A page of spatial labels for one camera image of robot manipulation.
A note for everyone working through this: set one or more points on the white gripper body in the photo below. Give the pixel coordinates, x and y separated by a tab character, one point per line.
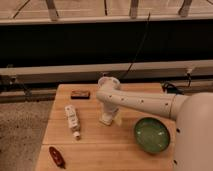
110	109

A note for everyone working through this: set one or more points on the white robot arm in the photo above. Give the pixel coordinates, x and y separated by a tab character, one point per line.
193	115

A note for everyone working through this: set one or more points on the green ceramic bowl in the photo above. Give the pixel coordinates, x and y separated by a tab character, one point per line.
151	135

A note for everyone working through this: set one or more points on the brown rectangular block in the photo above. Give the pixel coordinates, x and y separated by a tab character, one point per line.
78	94

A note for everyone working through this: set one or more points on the white tube with cap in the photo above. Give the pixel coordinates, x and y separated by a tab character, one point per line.
73	121

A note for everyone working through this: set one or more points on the red brown pepper toy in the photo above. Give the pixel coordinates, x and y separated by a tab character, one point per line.
57	157

